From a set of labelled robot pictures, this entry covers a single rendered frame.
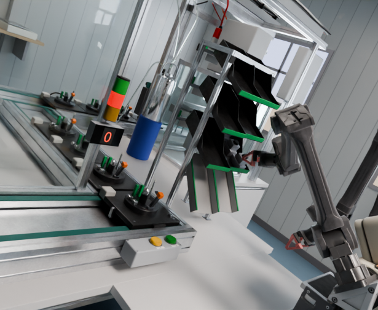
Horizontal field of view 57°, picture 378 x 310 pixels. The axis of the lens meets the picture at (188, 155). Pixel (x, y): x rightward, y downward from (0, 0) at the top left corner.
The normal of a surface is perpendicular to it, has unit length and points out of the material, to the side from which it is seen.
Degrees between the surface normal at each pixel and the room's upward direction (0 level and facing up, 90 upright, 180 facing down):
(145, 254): 90
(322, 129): 90
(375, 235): 90
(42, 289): 0
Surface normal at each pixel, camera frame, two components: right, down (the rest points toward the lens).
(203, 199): 0.63, -0.34
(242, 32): -0.66, -0.09
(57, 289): 0.38, -0.90
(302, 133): -0.05, 0.18
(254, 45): 0.64, 0.44
